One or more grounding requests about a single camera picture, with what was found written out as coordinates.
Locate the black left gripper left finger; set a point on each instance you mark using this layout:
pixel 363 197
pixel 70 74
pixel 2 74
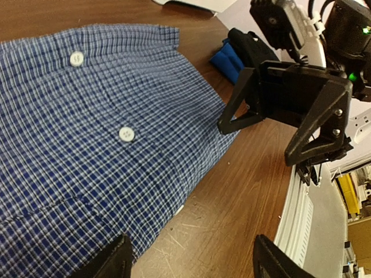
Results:
pixel 115 261

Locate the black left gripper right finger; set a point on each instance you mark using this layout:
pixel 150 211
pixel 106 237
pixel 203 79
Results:
pixel 270 261

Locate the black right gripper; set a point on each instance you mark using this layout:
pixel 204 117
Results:
pixel 286 92

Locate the blue checked button shirt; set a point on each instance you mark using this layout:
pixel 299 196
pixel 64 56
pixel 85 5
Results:
pixel 105 131

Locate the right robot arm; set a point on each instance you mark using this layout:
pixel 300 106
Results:
pixel 330 66

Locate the white plastic laundry bin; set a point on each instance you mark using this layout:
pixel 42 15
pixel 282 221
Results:
pixel 217 7

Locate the folded black garment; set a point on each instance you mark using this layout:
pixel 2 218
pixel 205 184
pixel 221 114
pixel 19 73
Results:
pixel 250 48

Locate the folded blue garment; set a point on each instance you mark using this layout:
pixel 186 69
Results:
pixel 227 62

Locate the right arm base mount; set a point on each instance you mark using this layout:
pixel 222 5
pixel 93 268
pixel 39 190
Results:
pixel 310 174

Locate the aluminium front rail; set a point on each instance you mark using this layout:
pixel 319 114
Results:
pixel 313 226

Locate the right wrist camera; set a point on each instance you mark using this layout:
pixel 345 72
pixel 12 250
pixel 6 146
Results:
pixel 280 22

